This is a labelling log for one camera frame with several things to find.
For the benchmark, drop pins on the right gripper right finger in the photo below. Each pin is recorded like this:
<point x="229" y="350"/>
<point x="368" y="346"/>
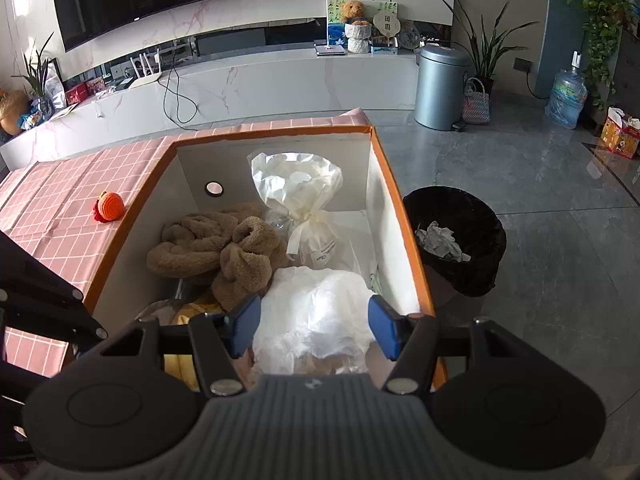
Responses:
<point x="415" y="343"/>

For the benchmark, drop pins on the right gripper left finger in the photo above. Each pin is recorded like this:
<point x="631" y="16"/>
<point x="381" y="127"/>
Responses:
<point x="217" y="340"/>

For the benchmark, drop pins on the orange silver snack packet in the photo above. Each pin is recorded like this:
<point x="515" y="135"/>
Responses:
<point x="181" y="365"/>

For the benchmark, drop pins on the brown fluffy towel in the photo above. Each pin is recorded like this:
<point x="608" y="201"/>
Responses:
<point x="234" y="251"/>

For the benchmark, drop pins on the white cloth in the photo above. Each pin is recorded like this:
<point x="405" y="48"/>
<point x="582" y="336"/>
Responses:
<point x="313" y="322"/>

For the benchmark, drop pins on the white gift bag with ribbon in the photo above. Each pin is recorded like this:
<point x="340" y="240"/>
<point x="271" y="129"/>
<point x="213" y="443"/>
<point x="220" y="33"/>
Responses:
<point x="300" y="191"/>

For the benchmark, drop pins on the pink checkered tablecloth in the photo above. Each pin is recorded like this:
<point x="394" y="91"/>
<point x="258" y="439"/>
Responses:
<point x="47" y="208"/>

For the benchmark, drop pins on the black waste bin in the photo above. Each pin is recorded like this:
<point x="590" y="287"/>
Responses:
<point x="458" y="236"/>

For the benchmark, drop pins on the orange cardboard box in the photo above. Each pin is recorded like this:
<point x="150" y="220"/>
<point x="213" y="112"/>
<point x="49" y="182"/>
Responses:
<point x="212" y="172"/>

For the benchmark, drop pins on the orange red crochet fruit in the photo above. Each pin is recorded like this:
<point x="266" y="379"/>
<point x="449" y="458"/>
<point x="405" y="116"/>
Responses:
<point x="108" y="207"/>

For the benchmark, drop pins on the golden round vase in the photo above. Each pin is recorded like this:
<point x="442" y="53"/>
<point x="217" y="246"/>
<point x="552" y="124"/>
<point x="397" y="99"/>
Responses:
<point x="13" y="105"/>

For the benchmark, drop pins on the woven small basket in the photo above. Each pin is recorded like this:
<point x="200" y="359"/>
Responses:
<point x="476" y="106"/>

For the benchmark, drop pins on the white wifi router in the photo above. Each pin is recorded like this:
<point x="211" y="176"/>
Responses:
<point x="147" y="68"/>

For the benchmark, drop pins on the grey metal trash can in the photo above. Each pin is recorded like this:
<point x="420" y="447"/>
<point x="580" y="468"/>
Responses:
<point x="439" y="92"/>

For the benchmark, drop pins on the white marble tv console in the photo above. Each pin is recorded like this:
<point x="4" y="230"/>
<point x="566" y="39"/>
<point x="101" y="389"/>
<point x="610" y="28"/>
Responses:
<point x="226" y="90"/>

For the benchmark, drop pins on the blue water jug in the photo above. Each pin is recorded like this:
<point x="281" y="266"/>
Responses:
<point x="568" y="95"/>

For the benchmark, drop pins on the red gift box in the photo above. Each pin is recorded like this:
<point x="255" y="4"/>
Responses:
<point x="621" y="133"/>

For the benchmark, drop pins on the potted long-leaf plant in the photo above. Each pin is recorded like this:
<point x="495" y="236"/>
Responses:
<point x="485" y="46"/>

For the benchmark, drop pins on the brown teddy bear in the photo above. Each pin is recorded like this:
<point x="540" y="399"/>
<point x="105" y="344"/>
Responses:
<point x="352" y="11"/>

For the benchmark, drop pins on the hanging pothos plant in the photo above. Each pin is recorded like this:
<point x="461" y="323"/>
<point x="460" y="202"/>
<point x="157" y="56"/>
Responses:
<point x="593" y="28"/>

